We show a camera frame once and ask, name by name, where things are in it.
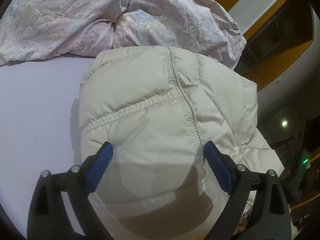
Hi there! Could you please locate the beige puffer jacket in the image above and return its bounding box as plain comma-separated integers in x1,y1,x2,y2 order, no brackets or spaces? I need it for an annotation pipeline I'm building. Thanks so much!
79,46,284,239

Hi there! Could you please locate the pink patterned duvet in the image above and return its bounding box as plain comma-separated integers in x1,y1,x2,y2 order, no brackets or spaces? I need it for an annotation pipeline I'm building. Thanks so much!
1,0,246,68

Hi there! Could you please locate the wooden wall shelf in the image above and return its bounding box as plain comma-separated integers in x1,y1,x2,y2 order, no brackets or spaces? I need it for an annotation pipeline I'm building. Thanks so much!
215,0,314,90

